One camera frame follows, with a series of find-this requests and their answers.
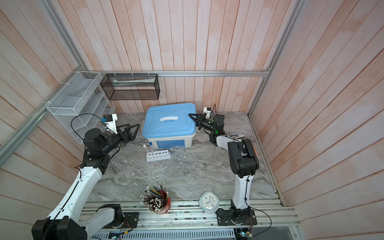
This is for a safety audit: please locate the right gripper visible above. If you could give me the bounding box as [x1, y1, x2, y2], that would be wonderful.
[189, 114, 216, 135]

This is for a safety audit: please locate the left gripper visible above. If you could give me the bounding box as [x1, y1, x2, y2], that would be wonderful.
[101, 123, 141, 153]

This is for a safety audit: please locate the blue plastic bin lid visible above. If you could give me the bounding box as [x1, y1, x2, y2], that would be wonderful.
[142, 103, 196, 139]

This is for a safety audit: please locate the white plastic storage bin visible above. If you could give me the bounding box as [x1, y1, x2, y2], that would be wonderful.
[142, 120, 196, 149]

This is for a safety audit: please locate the blue capped test tube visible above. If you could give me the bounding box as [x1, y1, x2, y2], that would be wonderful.
[150, 142, 154, 155]

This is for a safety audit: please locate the white test tube rack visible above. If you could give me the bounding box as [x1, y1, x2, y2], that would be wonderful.
[146, 150, 171, 163]

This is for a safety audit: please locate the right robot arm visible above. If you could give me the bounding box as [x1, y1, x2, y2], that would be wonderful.
[189, 113, 260, 224]

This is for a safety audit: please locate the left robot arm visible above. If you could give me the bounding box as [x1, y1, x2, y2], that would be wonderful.
[32, 124, 140, 240]

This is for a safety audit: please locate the grey stapler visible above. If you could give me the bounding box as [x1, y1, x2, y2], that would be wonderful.
[230, 133, 245, 139]

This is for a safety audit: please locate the red cup of pencils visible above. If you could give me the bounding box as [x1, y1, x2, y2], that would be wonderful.
[141, 185, 171, 215]

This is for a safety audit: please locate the white alarm clock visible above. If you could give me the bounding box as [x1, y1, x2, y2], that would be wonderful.
[199, 191, 220, 214]

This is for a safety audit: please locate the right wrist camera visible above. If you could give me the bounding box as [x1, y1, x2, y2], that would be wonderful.
[203, 107, 214, 119]

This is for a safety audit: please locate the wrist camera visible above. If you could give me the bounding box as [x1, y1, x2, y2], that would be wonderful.
[203, 107, 214, 119]
[102, 114, 118, 135]

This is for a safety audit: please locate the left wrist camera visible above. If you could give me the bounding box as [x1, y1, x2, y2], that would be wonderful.
[102, 114, 118, 135]

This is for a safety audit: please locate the black wire mesh basket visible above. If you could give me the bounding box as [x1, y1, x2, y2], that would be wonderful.
[101, 73, 161, 101]

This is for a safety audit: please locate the white wire mesh shelf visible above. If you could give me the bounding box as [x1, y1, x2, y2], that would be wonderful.
[47, 71, 116, 144]

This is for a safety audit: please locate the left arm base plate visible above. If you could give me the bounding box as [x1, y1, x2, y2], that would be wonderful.
[121, 212, 139, 229]

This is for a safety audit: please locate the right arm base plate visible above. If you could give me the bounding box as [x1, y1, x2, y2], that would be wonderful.
[216, 209, 258, 226]

